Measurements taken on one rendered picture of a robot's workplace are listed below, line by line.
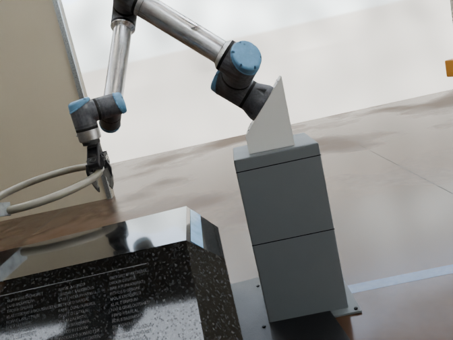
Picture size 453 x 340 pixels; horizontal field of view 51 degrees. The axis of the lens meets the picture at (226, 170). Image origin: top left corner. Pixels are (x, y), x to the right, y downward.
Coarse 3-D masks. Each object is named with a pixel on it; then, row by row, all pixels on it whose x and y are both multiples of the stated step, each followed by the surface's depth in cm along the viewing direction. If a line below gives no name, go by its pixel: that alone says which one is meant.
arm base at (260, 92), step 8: (256, 88) 225; (264, 88) 225; (272, 88) 227; (248, 96) 225; (256, 96) 224; (264, 96) 223; (240, 104) 228; (248, 104) 226; (256, 104) 224; (248, 112) 229; (256, 112) 225
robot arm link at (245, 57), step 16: (128, 0) 208; (144, 0) 208; (144, 16) 211; (160, 16) 209; (176, 16) 209; (176, 32) 210; (192, 32) 209; (208, 32) 211; (192, 48) 214; (208, 48) 210; (224, 48) 208; (240, 48) 208; (256, 48) 210; (224, 64) 210; (240, 64) 205; (256, 64) 208; (224, 80) 220; (240, 80) 214
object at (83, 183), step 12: (72, 168) 212; (84, 168) 209; (36, 180) 210; (84, 180) 179; (0, 192) 199; (12, 192) 203; (60, 192) 172; (72, 192) 175; (24, 204) 169; (36, 204) 169
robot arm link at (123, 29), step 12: (120, 24) 218; (132, 24) 220; (120, 36) 216; (120, 48) 214; (120, 60) 212; (108, 72) 210; (120, 72) 210; (108, 84) 207; (120, 84) 208; (120, 120) 202; (108, 132) 206
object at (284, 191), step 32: (256, 160) 217; (288, 160) 217; (320, 160) 217; (256, 192) 220; (288, 192) 220; (320, 192) 220; (256, 224) 223; (288, 224) 223; (320, 224) 223; (256, 256) 227; (288, 256) 226; (320, 256) 226; (288, 288) 230; (320, 288) 230
